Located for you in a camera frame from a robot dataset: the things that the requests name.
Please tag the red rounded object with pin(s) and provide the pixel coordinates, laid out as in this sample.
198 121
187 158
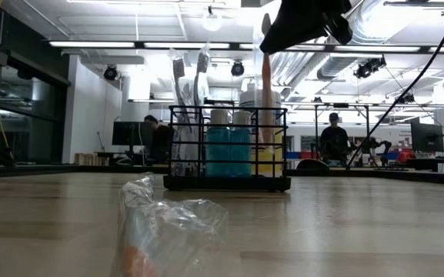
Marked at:
405 156

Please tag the black ceiling spotlight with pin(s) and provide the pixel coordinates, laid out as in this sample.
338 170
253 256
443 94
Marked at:
369 66
404 99
238 69
110 73

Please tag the black aluminium table frame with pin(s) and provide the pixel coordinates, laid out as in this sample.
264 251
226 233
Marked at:
398 176

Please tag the yellow white disinfecting wipes canister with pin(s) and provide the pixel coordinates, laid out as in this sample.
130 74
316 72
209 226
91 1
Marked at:
252 101

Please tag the silver ventilation duct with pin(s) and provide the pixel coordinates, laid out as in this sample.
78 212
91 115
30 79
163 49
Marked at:
333 65

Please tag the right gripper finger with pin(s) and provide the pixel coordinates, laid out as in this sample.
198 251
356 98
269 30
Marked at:
298 23

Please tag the black gantry frame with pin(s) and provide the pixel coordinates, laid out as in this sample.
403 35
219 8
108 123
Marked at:
341 105

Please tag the wooden crate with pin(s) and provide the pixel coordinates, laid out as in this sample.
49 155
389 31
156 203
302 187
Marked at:
91 159

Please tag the background black robot arm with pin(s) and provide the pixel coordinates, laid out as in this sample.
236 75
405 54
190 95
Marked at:
385 148

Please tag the blue mouthwash bottle white cap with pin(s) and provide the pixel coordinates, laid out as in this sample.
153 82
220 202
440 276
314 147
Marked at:
217 150
241 150

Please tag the person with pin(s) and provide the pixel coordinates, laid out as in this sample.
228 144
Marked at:
162 140
334 140

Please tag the black computer monitor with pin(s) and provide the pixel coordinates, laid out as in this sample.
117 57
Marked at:
427 137
129 133

